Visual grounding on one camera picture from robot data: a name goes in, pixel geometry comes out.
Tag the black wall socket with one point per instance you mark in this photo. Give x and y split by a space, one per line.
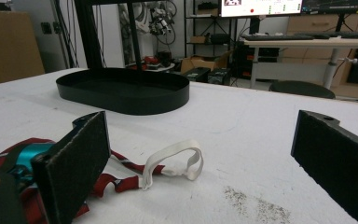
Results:
46 28

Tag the black shelf rack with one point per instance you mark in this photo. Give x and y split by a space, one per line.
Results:
195 28

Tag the black oval tray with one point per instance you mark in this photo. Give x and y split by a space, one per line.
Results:
121 93

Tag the bright computer monitor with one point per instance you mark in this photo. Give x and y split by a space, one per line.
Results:
261 7

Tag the black keyboard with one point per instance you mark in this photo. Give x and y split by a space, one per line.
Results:
276 37
338 34

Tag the red and teal harness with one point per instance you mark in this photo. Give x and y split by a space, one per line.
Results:
127 184

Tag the white desk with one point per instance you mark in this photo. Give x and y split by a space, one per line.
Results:
307 43

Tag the brown cardboard board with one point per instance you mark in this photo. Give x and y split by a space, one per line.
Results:
6 46

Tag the black metal stand frame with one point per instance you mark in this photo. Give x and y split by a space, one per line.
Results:
87 34

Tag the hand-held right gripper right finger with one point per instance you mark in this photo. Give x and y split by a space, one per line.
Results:
332 152

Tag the open cardboard box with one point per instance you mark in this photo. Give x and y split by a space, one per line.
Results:
199 63

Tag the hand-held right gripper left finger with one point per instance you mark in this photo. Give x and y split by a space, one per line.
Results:
74 165

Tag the black equipment case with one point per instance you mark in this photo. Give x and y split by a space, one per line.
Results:
205 75

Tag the black round stool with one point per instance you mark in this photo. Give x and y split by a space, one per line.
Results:
301 89

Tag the dark computer monitor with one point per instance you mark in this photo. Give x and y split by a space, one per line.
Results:
338 5

